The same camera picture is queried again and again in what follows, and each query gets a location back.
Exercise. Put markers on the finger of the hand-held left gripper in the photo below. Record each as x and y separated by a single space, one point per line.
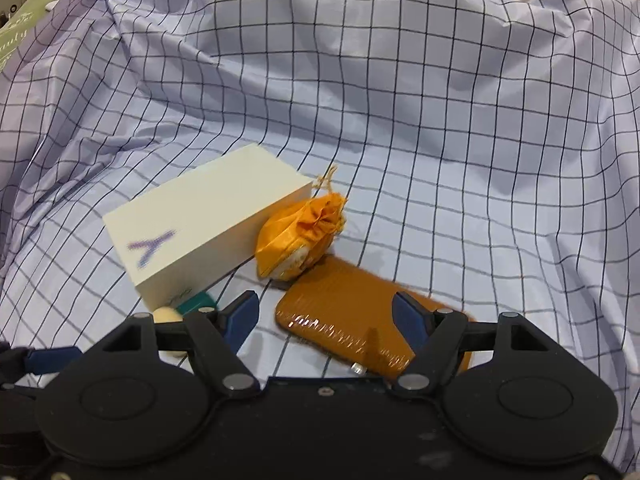
50 360

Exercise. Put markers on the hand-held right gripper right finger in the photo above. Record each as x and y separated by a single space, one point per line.
412 317

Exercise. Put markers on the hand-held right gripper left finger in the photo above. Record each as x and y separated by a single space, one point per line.
242 317

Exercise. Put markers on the small teal block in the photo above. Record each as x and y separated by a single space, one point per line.
197 304

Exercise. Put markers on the brown leather wallet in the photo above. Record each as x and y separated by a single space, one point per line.
340 300

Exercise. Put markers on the pale wooden ball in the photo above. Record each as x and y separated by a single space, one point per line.
167 316

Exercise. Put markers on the white cardboard box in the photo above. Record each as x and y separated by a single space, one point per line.
200 210

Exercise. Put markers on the white checked cloth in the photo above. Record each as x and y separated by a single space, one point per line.
400 135

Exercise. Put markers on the green cushion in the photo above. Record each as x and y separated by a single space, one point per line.
25 30

